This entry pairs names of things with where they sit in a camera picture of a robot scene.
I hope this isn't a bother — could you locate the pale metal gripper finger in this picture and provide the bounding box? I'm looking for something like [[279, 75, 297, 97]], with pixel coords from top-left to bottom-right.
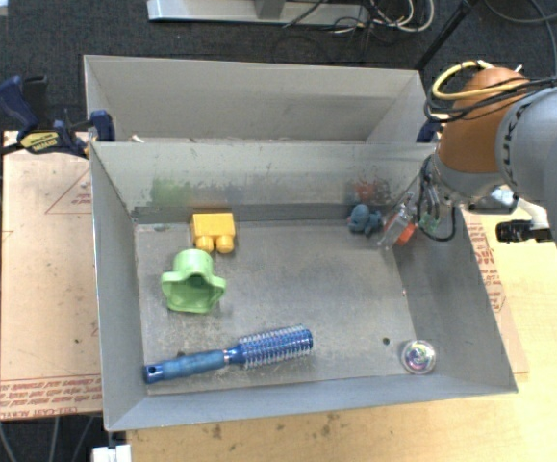
[[377, 223, 404, 250], [383, 203, 416, 233]]

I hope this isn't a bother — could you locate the small orange object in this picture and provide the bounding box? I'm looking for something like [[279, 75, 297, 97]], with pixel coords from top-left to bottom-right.
[[396, 222, 419, 247]]

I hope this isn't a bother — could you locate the blue toy animal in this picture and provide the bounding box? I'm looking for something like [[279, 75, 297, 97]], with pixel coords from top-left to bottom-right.
[[346, 203, 384, 238]]

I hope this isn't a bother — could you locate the grey metal bin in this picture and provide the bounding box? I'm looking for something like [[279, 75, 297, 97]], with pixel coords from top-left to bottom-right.
[[83, 54, 519, 433]]

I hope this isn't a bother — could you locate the clear iridescent ball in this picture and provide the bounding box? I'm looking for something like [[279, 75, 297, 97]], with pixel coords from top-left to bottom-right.
[[400, 339, 438, 375]]

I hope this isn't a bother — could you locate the blue hairbrush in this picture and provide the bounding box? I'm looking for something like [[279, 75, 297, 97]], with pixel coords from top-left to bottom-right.
[[141, 323, 315, 385]]

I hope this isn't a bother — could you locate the yellow toy building block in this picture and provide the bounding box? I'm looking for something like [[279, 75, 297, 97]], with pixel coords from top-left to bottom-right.
[[190, 212, 238, 255]]

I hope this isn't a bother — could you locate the green flower-shaped cup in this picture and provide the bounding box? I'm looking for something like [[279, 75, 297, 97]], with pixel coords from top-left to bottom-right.
[[160, 248, 228, 315]]

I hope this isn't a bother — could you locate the black cylinder on white bracket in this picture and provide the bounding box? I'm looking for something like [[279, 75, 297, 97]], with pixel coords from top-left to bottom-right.
[[494, 197, 554, 244]]

